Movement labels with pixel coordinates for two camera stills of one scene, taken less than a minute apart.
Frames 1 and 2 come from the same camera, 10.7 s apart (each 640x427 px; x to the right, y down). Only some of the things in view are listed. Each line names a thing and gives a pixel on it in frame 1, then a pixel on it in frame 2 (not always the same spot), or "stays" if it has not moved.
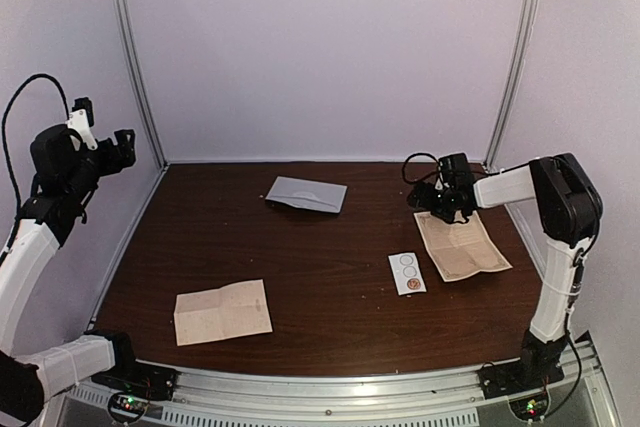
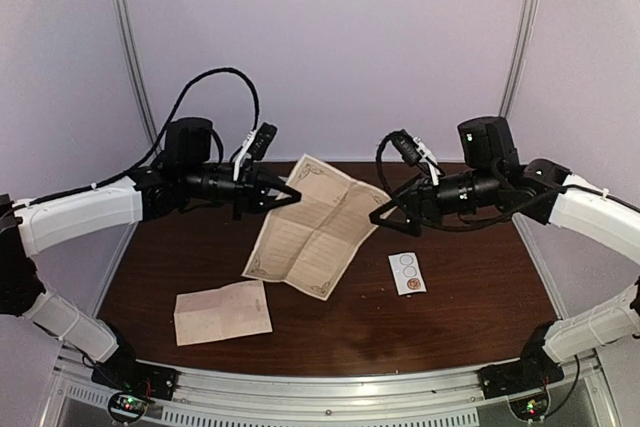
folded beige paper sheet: (233, 311) stays
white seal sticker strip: (407, 274) stays
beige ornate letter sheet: (460, 248) -> (313, 241)
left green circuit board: (126, 407) stays
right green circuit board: (530, 408) stays
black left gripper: (126, 152) -> (249, 194)
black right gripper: (426, 201) -> (415, 200)
